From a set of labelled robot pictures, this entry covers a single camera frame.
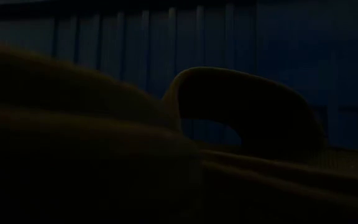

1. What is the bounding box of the blue plastic bin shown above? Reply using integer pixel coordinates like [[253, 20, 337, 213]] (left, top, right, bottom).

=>
[[0, 0, 358, 153]]

